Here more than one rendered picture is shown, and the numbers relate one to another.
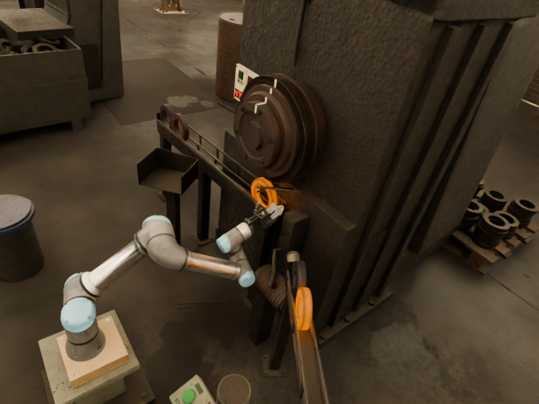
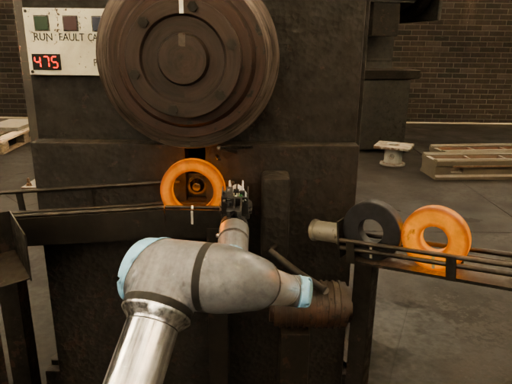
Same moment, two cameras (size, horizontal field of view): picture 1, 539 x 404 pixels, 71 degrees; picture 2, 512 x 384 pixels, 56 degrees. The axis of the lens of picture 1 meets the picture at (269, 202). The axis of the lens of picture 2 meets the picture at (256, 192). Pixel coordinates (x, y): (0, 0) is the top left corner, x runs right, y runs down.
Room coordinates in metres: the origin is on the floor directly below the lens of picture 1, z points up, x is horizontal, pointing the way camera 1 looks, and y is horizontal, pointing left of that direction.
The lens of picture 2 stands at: (0.47, 0.87, 1.16)
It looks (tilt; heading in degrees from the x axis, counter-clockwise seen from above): 17 degrees down; 314
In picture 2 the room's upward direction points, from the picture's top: 1 degrees clockwise
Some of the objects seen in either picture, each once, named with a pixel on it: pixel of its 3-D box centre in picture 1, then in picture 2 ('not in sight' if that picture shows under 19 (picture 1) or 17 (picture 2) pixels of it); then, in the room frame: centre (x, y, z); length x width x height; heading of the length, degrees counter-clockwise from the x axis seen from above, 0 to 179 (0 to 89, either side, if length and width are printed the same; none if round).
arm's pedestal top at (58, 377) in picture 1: (89, 354); not in sight; (0.80, 0.65, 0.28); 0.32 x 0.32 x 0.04; 42
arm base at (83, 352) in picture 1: (84, 337); not in sight; (0.80, 0.65, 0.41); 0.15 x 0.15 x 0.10
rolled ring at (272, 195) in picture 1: (264, 195); (193, 190); (1.51, 0.03, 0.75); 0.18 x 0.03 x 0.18; 42
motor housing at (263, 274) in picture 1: (269, 313); (306, 366); (1.17, -0.10, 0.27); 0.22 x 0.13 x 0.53; 44
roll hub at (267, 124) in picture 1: (256, 135); (184, 59); (1.44, 0.11, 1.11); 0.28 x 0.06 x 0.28; 44
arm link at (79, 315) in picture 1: (79, 318); not in sight; (0.81, 0.65, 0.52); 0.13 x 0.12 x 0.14; 28
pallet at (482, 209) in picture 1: (454, 192); not in sight; (2.72, -1.53, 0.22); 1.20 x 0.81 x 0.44; 42
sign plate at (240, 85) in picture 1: (250, 90); (73, 42); (1.83, 0.19, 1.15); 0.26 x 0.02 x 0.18; 44
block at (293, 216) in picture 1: (293, 232); (274, 212); (1.34, -0.14, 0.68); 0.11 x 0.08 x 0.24; 134
